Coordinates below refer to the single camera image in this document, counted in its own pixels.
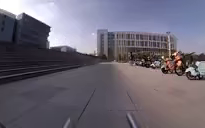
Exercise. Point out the grey paved plaza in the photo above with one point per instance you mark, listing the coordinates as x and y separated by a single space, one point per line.
106 93

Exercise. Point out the pale multi-storey building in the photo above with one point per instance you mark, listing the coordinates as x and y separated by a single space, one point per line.
136 41

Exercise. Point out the low distant building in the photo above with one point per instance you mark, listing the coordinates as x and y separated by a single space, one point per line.
63 49

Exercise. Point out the robot's own part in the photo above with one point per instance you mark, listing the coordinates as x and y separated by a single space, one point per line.
131 120
67 123

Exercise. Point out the pale lamp pole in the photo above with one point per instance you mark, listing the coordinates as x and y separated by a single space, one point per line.
169 43

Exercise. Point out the row of parked scooters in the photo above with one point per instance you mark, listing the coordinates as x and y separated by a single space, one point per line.
173 65

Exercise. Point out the wide stone stairway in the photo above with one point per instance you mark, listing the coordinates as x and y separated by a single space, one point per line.
30 63

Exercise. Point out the dark glass building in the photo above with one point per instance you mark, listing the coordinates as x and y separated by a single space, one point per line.
1 28
31 33

